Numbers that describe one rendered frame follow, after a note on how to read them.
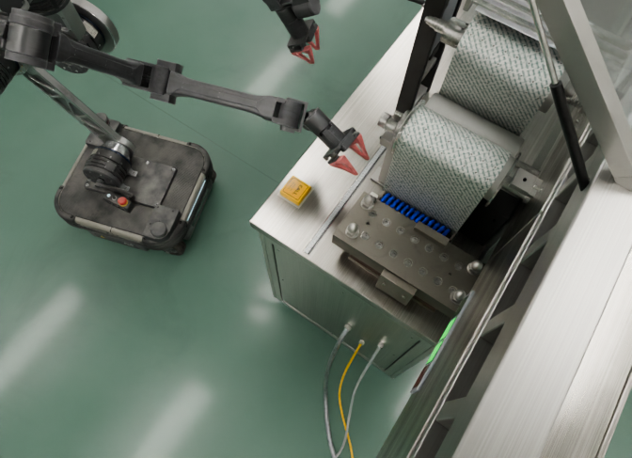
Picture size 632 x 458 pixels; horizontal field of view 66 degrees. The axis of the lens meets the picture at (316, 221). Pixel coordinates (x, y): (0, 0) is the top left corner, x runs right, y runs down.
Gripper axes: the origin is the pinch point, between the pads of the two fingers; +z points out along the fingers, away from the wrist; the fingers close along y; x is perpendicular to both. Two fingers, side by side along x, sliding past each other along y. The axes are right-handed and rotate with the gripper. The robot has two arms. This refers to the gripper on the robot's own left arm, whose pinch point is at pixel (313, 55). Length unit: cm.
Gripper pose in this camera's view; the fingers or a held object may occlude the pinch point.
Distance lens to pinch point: 163.4
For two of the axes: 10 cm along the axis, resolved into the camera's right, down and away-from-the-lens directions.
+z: 4.6, 4.8, 7.5
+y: 2.8, -8.8, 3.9
